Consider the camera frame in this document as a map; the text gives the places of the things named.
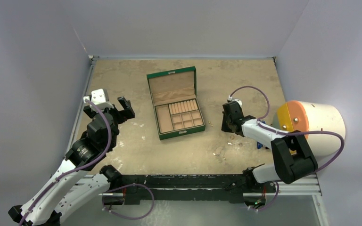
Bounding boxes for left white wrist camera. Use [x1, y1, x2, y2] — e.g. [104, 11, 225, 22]
[83, 89, 113, 110]

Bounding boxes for green jewelry box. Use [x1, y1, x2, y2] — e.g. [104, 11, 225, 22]
[147, 66, 206, 140]

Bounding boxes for white cylinder orange yellow lid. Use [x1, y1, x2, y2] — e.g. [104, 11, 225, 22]
[271, 100, 346, 157]

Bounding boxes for small silver jewelry pieces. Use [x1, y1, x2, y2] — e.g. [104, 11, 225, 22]
[212, 142, 244, 162]

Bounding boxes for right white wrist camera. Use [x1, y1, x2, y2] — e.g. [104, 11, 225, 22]
[227, 96, 242, 107]

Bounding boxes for blue tool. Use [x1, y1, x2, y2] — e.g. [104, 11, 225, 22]
[255, 119, 272, 149]

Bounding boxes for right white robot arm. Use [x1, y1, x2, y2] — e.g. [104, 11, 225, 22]
[221, 101, 318, 192]

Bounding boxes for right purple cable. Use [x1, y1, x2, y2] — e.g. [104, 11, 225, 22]
[229, 86, 346, 213]

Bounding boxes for green jewelry tray insert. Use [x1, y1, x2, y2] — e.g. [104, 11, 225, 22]
[154, 98, 204, 134]

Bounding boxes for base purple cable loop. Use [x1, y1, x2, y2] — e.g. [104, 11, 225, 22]
[102, 183, 155, 220]

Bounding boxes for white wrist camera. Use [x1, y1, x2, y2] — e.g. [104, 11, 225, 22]
[227, 96, 242, 107]
[83, 89, 113, 110]

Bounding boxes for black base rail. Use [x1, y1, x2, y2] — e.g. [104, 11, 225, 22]
[101, 164, 277, 207]

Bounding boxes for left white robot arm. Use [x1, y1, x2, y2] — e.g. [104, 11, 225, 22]
[8, 94, 135, 226]

